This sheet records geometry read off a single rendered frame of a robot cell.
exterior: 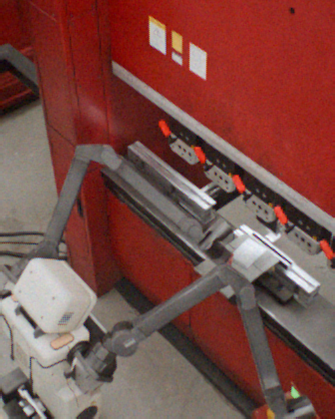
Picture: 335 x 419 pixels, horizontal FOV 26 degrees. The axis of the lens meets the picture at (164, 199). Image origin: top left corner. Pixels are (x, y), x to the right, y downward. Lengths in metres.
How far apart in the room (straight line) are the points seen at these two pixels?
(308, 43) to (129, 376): 2.04
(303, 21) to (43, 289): 1.06
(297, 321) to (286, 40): 1.08
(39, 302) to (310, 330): 1.02
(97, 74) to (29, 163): 1.77
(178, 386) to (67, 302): 1.50
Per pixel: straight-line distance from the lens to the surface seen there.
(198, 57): 2.49
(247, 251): 2.76
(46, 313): 2.21
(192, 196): 2.99
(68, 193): 2.40
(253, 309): 2.24
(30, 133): 4.86
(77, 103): 2.96
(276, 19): 2.15
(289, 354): 2.82
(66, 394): 2.55
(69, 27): 2.77
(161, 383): 3.59
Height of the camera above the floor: 3.11
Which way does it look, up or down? 46 degrees down
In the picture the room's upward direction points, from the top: 1 degrees counter-clockwise
